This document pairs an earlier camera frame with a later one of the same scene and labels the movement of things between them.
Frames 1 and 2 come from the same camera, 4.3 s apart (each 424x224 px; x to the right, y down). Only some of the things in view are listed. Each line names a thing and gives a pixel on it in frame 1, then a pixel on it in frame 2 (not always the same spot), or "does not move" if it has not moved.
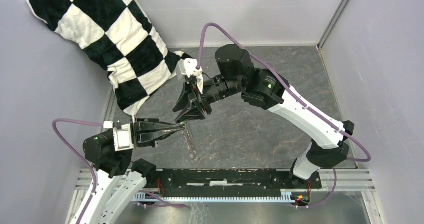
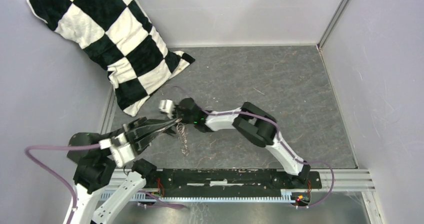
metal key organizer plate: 188,137 → 181,132
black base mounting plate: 228,179 does not move
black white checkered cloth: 106,23 does not move
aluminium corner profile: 344,1 does not move
